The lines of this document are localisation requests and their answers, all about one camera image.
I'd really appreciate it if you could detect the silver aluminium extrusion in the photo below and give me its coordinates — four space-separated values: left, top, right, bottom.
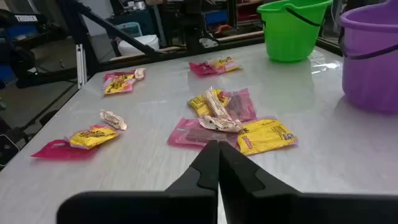
76 43 88 90

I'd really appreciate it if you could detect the blue storage bin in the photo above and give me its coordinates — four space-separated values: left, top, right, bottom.
205 10 228 26

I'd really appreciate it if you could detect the purple plastic bucket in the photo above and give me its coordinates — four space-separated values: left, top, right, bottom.
338 0 398 114

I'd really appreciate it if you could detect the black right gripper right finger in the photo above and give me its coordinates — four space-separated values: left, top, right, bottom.
219 141 398 224

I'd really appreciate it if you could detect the green halloween bucket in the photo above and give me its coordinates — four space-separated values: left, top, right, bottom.
256 0 333 62

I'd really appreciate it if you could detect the pale blue bin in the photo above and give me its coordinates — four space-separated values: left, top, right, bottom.
116 21 143 38

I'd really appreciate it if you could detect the white plastic bin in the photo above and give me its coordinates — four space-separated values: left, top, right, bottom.
118 34 160 57

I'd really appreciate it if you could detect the yellow sour candy pack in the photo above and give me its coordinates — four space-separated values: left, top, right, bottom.
236 118 299 156
206 55 243 74
188 89 231 118
104 74 135 95
68 124 119 150

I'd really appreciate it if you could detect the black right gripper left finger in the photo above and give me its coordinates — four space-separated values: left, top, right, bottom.
57 139 220 224

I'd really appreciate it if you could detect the black metal table frame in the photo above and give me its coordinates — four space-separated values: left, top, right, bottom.
55 0 343 91

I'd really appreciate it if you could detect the pink candy pack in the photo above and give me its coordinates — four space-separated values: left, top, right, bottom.
223 88 258 123
167 117 240 147
188 60 228 77
103 70 137 94

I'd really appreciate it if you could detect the wooden table base board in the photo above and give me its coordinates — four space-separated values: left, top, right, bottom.
110 30 265 62

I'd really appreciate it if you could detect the red candy pack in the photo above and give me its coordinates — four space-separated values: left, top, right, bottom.
30 139 100 161

